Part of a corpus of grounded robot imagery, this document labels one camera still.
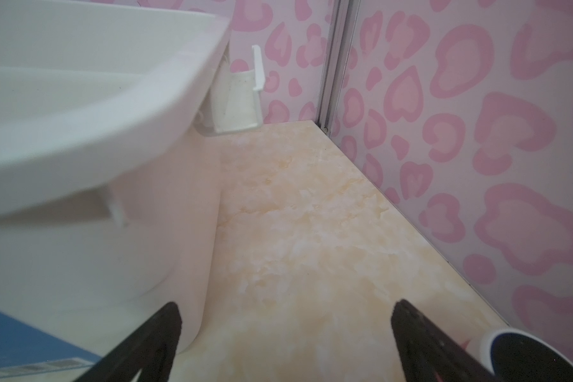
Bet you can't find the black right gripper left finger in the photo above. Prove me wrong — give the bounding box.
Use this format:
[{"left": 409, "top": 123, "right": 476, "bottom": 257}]
[{"left": 76, "top": 302, "right": 182, "bottom": 382}]

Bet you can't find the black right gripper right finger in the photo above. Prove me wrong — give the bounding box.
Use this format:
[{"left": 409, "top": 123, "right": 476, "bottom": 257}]
[{"left": 391, "top": 299, "right": 499, "bottom": 382}]

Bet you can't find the pink lint roller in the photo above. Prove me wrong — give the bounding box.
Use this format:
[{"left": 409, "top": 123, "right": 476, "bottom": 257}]
[{"left": 465, "top": 327, "right": 573, "bottom": 381}]

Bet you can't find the white plastic storage bin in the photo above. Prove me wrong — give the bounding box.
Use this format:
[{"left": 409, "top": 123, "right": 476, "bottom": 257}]
[{"left": 0, "top": 0, "right": 266, "bottom": 357}]

